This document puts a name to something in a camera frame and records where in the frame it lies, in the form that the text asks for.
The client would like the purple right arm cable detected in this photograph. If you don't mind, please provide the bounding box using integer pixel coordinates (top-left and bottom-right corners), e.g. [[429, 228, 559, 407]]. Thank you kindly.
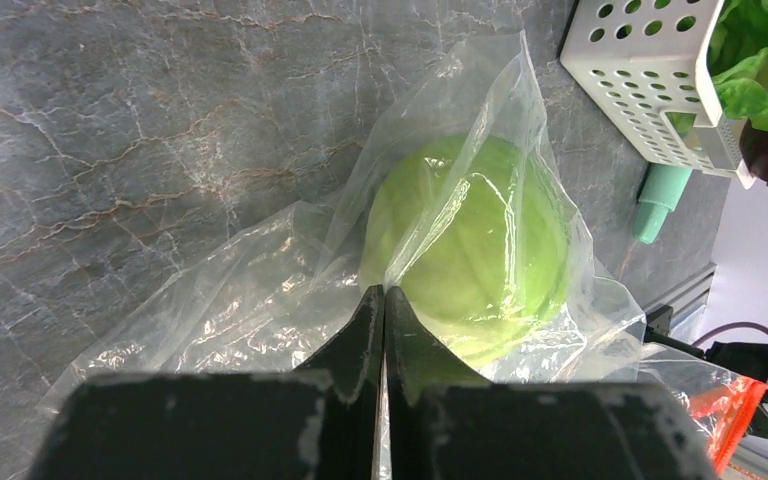
[[691, 321, 768, 352]]

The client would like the fake green lettuce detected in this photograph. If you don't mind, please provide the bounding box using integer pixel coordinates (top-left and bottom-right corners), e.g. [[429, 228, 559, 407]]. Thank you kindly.
[[707, 1, 768, 132]]

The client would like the clear zip top bag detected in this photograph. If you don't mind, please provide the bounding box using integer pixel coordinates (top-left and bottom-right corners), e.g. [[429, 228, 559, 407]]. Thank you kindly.
[[29, 33, 767, 479]]

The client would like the white plastic basket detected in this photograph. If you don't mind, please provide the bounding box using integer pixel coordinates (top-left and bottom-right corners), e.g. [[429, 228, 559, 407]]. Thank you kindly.
[[560, 1, 755, 188]]

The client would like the fake green cabbage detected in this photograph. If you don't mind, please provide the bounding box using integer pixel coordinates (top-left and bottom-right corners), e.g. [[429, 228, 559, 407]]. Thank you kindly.
[[359, 135, 570, 368]]

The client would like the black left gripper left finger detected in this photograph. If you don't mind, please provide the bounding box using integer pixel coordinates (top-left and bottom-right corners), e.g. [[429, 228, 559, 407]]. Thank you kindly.
[[29, 286, 384, 479]]

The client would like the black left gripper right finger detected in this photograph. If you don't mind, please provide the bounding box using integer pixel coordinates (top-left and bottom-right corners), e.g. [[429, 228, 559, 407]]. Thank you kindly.
[[384, 287, 716, 479]]

